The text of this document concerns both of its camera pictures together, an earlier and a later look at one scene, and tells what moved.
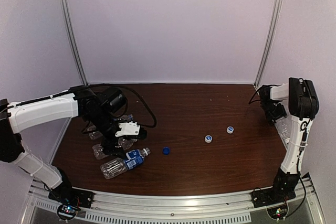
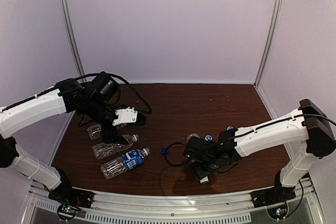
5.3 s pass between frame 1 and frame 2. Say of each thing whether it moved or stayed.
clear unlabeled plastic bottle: stayed
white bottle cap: stayed
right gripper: moved
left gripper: moved
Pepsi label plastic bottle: stayed
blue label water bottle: stayed
